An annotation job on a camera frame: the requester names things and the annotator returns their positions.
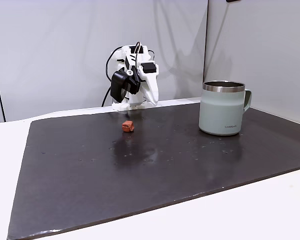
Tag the black wall fixture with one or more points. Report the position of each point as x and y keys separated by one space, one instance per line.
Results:
x=233 y=1

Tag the black oval camera box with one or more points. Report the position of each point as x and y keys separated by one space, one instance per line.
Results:
x=118 y=85

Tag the pale green steel mug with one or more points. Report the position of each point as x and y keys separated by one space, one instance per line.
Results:
x=221 y=110

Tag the black table mat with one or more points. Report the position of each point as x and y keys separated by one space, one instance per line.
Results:
x=150 y=170

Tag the small red cube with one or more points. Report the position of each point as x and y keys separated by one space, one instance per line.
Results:
x=127 y=126

